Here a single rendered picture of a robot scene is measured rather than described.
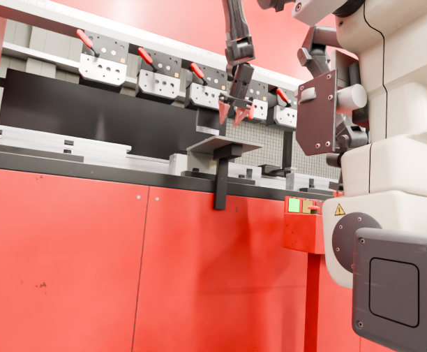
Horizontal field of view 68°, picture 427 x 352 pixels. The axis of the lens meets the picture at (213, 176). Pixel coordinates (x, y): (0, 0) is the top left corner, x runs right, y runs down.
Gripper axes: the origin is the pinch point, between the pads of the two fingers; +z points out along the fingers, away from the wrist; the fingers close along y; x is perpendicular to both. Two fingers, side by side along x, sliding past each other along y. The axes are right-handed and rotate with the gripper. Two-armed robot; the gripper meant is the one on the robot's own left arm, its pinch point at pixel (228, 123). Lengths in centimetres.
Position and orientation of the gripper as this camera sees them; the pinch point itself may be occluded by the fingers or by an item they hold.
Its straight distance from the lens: 111.2
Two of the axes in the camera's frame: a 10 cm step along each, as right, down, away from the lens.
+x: 3.2, 4.4, -8.4
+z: -2.8, 8.9, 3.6
